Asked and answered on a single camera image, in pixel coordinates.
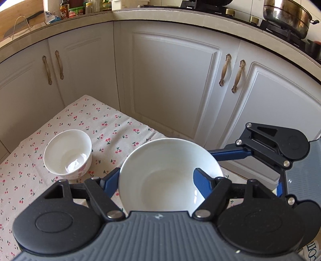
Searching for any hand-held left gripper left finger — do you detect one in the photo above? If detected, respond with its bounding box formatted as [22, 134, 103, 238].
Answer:
[44, 168, 126, 221]

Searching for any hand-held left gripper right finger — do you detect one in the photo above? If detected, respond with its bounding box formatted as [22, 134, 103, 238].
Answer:
[192, 168, 274, 221]

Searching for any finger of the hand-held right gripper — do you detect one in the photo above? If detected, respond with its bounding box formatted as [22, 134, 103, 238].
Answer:
[275, 173, 286, 199]
[208, 122, 291, 168]

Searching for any plain white bowl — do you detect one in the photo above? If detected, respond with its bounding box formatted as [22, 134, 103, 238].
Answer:
[118, 138, 224, 217]

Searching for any white bowl with pink flowers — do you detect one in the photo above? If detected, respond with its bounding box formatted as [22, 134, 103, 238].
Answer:
[44, 129, 93, 180]

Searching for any white printed bag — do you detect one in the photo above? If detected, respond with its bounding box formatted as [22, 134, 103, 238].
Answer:
[298, 240, 321, 261]

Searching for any white cabinet door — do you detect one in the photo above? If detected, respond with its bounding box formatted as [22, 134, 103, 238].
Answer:
[218, 40, 321, 182]
[114, 21, 242, 151]
[47, 21, 121, 119]
[0, 40, 65, 154]

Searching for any cherry print tablecloth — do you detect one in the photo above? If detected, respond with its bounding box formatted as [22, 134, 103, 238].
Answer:
[0, 95, 277, 261]

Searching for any dark pot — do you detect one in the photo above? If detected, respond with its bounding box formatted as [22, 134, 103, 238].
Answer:
[306, 39, 321, 60]

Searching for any black gas stove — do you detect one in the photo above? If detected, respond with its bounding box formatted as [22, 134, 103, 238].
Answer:
[179, 0, 309, 49]

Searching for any metal pot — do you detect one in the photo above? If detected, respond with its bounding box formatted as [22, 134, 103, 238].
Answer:
[263, 0, 317, 40]

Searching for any black wok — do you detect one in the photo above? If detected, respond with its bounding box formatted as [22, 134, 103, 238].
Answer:
[195, 0, 234, 7]

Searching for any stone countertop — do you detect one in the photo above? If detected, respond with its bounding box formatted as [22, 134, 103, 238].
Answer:
[0, 6, 321, 83]

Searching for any red and green jar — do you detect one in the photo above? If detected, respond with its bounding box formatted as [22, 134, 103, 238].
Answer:
[69, 0, 85, 17]

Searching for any blue and white bag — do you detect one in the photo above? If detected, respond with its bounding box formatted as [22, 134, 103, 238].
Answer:
[44, 10, 62, 25]

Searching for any white container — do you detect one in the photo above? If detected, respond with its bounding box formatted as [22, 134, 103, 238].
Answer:
[112, 0, 151, 11]

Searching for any dark sauce bottle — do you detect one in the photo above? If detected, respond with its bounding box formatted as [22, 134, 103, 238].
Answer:
[60, 0, 70, 19]

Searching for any kitchen knife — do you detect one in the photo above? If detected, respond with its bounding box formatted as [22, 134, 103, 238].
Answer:
[4, 11, 44, 36]

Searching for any wooden cutting board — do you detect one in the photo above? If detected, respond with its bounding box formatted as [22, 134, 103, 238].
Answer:
[0, 0, 44, 44]

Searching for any brass cabinet handle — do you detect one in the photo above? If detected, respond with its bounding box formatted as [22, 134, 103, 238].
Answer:
[42, 55, 52, 85]
[219, 53, 232, 87]
[55, 50, 65, 80]
[231, 59, 246, 93]

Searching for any wire rack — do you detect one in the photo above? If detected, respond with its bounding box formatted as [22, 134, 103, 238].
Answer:
[10, 15, 32, 40]

